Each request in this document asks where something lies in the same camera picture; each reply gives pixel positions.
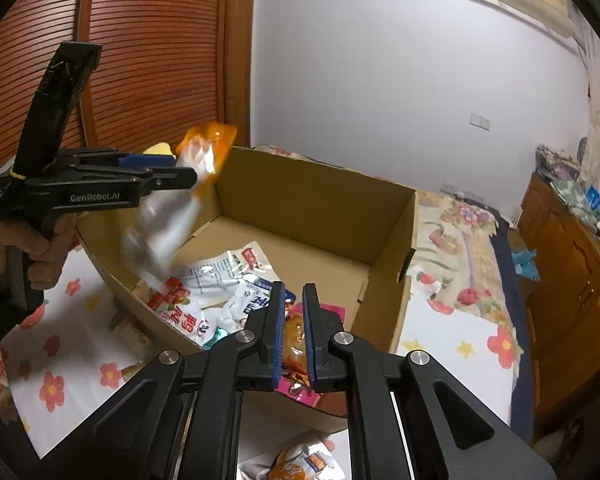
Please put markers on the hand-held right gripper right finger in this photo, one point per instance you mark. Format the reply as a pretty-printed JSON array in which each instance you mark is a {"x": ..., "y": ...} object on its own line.
[{"x": 307, "y": 330}]

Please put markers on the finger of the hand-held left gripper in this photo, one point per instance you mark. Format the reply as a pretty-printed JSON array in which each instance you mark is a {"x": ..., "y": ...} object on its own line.
[
  {"x": 170, "y": 180},
  {"x": 147, "y": 161}
]

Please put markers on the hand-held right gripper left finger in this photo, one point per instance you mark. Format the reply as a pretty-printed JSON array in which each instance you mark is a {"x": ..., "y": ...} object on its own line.
[{"x": 280, "y": 330}]

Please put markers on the pink snack packet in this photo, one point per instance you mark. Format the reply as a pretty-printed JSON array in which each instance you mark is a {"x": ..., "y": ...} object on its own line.
[{"x": 295, "y": 350}]

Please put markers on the white blue snack packet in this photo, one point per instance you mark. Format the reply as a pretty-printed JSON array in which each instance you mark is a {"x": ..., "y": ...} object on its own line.
[{"x": 252, "y": 302}]

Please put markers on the orange clear snack packet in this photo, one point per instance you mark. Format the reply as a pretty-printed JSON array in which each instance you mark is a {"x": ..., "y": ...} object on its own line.
[{"x": 205, "y": 150}]

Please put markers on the white grey-print snack packet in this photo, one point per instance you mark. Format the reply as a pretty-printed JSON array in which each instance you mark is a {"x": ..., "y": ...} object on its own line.
[{"x": 215, "y": 272}]

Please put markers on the brown cardboard box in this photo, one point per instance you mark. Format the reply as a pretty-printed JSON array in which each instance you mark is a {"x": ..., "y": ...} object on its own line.
[{"x": 300, "y": 220}]

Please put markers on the person's left hand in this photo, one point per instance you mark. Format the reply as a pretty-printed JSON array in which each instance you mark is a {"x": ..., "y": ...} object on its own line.
[{"x": 45, "y": 255}]

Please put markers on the yellow plush toy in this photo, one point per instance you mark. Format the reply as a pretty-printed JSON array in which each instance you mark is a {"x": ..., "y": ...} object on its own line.
[{"x": 160, "y": 150}]

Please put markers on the wooden louvered wardrobe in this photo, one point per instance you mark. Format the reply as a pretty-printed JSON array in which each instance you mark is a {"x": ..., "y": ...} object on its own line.
[{"x": 155, "y": 60}]

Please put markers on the silver orange snack packet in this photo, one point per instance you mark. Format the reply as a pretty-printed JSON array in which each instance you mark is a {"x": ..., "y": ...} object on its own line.
[{"x": 300, "y": 460}]

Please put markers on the white strawberry print sheet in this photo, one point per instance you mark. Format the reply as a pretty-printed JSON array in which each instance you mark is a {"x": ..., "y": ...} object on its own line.
[{"x": 450, "y": 330}]

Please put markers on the pale bread packet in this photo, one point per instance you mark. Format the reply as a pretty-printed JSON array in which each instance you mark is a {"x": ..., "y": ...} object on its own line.
[{"x": 132, "y": 337}]

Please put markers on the teal plastic bag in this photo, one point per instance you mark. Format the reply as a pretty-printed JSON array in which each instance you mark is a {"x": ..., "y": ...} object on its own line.
[{"x": 527, "y": 262}]

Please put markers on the wooden sideboard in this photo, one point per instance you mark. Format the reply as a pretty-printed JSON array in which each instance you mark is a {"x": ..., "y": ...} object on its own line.
[{"x": 570, "y": 285}]

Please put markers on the pale patterned curtain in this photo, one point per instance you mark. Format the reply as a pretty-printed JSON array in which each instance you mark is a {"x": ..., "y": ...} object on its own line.
[{"x": 597, "y": 100}]

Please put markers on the white wall socket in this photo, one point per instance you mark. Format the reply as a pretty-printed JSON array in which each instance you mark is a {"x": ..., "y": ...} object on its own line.
[{"x": 480, "y": 121}]

